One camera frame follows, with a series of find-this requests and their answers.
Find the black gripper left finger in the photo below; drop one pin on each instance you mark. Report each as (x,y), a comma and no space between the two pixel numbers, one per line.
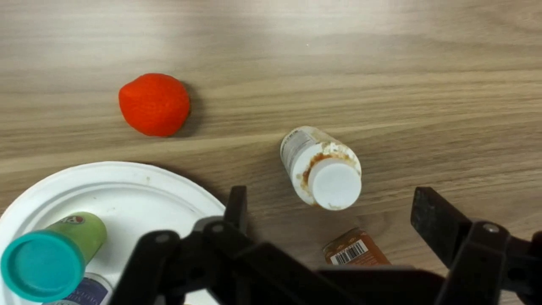
(225,271)

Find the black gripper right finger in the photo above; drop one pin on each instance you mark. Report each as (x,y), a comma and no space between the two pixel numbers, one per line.
(479,264)

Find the tall white pill bottle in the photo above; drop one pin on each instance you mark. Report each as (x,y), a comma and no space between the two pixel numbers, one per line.
(327,174)

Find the green tub with teal lid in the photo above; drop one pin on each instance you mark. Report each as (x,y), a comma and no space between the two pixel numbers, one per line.
(42,264)

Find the white paper plate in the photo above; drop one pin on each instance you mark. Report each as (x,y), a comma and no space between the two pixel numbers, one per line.
(140,191)

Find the spice jar with orange lid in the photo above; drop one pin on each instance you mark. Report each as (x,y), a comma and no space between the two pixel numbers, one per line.
(356,247)

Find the red plush ball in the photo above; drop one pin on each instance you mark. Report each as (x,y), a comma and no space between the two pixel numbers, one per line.
(152,103)

